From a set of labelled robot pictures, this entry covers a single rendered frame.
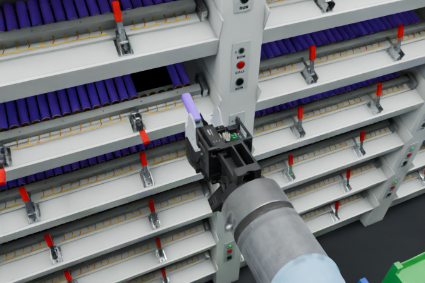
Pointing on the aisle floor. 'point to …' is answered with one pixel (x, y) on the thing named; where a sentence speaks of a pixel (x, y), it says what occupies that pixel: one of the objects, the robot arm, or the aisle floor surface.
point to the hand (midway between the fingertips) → (197, 122)
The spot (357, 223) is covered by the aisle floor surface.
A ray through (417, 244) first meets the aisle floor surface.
